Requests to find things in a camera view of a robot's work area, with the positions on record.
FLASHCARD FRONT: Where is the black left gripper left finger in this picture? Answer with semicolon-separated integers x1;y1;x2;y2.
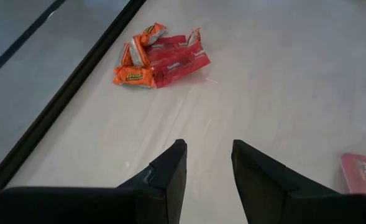
0;139;188;224

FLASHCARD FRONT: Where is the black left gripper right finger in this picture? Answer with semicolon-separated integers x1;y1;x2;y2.
232;139;366;224

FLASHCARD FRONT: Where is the red Skittles candy packet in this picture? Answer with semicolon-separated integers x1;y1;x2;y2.
339;152;366;195

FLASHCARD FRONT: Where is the red Twizzlers candy packet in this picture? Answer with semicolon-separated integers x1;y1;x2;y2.
144;34;193;68
152;43;212;90

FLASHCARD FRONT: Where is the black metal table frame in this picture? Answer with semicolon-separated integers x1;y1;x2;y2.
0;0;148;195

